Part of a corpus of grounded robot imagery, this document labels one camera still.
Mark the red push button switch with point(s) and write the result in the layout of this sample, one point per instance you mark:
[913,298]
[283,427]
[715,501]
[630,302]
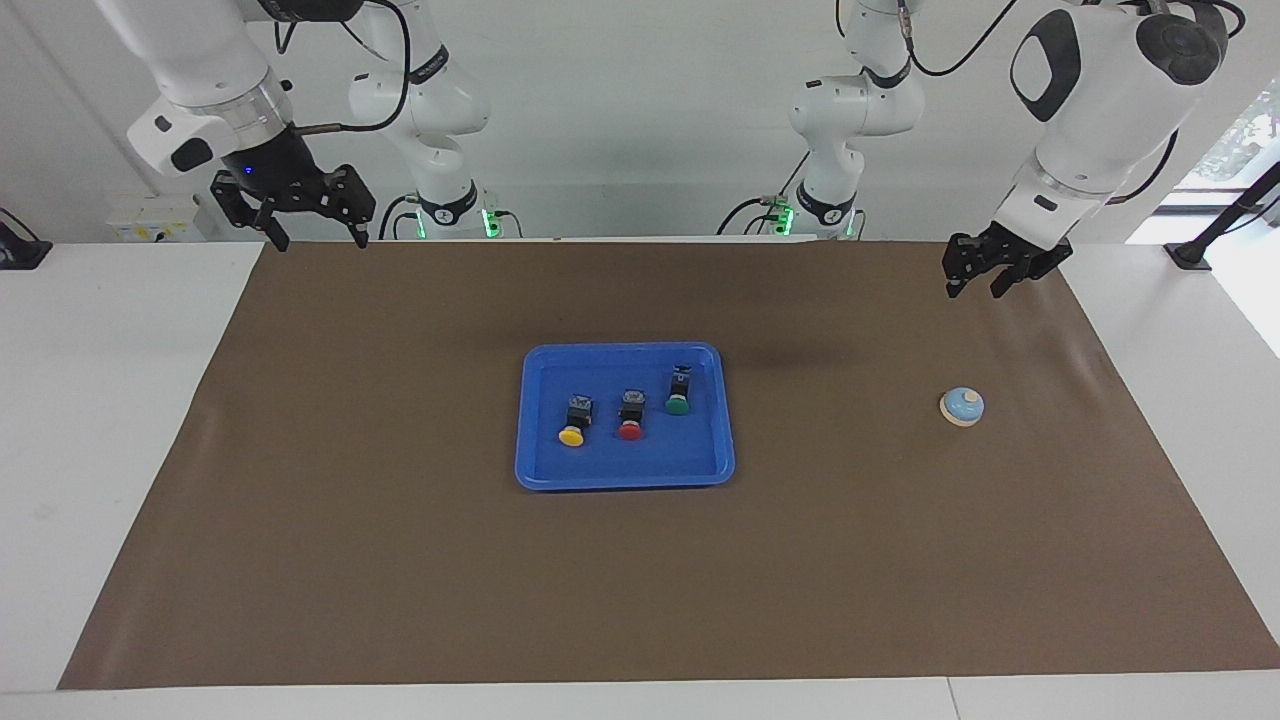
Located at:
[630,430]

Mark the white power socket box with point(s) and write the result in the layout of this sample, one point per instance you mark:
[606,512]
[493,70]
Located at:
[155,220]

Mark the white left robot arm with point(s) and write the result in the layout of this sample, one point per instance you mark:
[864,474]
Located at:
[1095,130]

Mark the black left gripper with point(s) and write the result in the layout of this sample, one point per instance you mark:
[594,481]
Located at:
[1000,248]

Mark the yellow push button switch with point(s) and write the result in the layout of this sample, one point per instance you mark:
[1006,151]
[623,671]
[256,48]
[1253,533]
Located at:
[573,432]

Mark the black camera stand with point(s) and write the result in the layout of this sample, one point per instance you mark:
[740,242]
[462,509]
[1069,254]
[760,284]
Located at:
[1190,255]

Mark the bright window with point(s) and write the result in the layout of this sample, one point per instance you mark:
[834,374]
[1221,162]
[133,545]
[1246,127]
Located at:
[1250,140]

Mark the black table clamp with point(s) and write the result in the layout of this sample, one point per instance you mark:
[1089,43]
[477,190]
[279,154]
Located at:
[20,255]

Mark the green push button switch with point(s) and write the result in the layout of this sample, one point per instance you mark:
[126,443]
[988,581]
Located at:
[678,403]

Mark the brown table mat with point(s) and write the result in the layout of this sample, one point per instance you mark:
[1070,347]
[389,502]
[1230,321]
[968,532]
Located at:
[400,560]

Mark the blue plastic tray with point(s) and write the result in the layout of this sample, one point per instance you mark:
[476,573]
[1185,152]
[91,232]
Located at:
[620,465]

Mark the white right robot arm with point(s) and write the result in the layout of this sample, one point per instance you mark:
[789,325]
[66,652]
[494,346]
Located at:
[190,50]

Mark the light blue call bell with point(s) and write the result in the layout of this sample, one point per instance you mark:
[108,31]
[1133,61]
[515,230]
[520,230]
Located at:
[963,405]

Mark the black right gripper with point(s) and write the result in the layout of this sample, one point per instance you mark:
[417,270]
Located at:
[280,175]

